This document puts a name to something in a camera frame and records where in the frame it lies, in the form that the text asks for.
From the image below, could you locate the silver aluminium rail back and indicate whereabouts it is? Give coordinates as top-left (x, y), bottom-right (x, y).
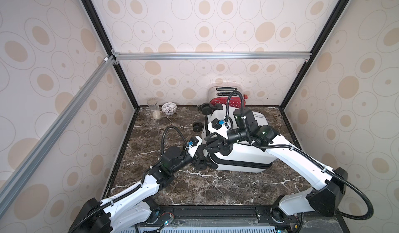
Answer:
top-left (114, 52), bottom-right (312, 61)

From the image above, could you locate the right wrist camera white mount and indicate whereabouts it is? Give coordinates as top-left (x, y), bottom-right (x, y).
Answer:
top-left (207, 119), bottom-right (231, 139)

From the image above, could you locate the white perforated bowl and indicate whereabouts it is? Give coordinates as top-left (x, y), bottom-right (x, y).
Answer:
top-left (161, 102), bottom-right (177, 115)

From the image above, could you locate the red polka-dot toaster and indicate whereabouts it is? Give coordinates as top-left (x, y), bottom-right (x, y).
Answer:
top-left (207, 86), bottom-right (248, 108)

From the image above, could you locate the white hard-shell suitcase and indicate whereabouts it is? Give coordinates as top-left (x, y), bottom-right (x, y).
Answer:
top-left (193, 103), bottom-right (279, 173)

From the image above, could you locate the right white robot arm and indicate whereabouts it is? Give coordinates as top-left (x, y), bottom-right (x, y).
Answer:
top-left (200, 90), bottom-right (374, 222)

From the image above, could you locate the silver aluminium rail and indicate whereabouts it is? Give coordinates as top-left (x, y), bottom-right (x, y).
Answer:
top-left (114, 52), bottom-right (312, 61)
top-left (1, 55), bottom-right (115, 217)

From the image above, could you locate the black corner frame post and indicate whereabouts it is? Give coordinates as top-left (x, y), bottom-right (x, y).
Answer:
top-left (280, 0), bottom-right (351, 111)
top-left (80, 0), bottom-right (140, 110)

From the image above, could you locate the black corner frame post left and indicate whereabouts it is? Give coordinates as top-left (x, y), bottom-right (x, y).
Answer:
top-left (80, 0), bottom-right (140, 110)

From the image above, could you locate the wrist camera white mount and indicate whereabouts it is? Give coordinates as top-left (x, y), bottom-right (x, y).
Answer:
top-left (186, 135), bottom-right (203, 159)
top-left (207, 119), bottom-right (231, 139)

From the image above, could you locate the clear glass jar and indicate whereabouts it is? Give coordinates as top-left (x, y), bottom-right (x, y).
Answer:
top-left (147, 98), bottom-right (161, 120)

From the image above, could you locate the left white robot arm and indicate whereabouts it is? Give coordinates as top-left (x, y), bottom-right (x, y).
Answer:
top-left (69, 126), bottom-right (205, 233)

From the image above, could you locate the silver aluminium rail left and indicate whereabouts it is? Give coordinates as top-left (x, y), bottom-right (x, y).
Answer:
top-left (1, 55), bottom-right (115, 217)

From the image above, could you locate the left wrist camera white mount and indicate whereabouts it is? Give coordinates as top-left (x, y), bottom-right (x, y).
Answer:
top-left (186, 135), bottom-right (203, 159)

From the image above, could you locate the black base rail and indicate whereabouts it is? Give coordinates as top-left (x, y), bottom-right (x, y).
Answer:
top-left (84, 204), bottom-right (350, 233)

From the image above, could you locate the black corner frame post right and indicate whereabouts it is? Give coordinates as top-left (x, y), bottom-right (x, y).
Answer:
top-left (280, 0), bottom-right (351, 111)

